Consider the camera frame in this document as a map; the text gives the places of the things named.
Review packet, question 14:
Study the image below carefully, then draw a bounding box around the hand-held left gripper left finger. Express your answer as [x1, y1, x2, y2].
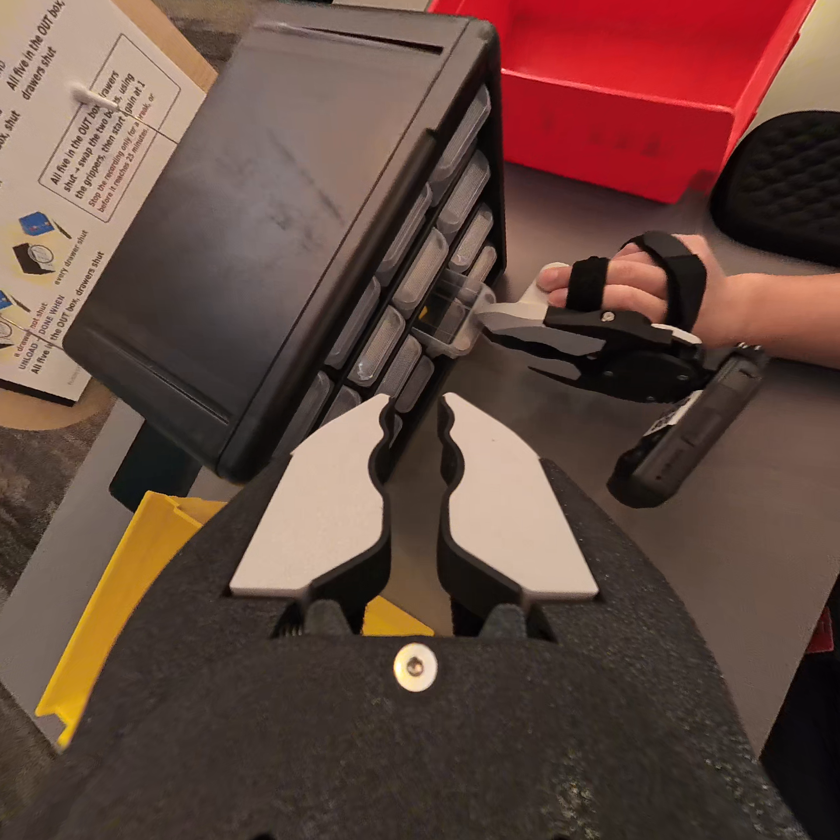
[230, 394, 395, 601]

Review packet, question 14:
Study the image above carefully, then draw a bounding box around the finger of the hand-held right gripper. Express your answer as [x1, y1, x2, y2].
[476, 292, 555, 336]
[486, 331, 611, 391]

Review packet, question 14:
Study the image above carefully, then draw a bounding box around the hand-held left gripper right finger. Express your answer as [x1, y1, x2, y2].
[437, 392, 601, 602]

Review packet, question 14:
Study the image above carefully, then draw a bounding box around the clear plastic drawer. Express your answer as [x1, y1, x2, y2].
[418, 269, 497, 358]

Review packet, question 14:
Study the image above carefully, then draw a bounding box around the yellow plastic bin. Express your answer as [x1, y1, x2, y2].
[36, 490, 437, 752]

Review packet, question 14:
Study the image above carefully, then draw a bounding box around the red plastic bin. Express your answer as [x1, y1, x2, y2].
[434, 0, 817, 204]

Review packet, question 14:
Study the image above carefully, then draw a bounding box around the black drawer cabinet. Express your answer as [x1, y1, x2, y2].
[63, 11, 506, 484]

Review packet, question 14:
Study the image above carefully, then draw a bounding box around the person's right forearm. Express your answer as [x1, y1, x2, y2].
[722, 272, 840, 371]

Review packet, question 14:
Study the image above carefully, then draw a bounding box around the person's right hand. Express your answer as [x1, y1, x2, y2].
[536, 234, 736, 349]

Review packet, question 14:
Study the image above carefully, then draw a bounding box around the black flat desk mat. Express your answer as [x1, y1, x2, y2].
[108, 420, 204, 513]

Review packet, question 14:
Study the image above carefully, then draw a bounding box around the black ribbed pad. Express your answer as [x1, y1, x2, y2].
[710, 109, 840, 267]

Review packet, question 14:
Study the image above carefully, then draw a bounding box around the printed instruction sheet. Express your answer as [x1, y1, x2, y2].
[0, 0, 208, 408]

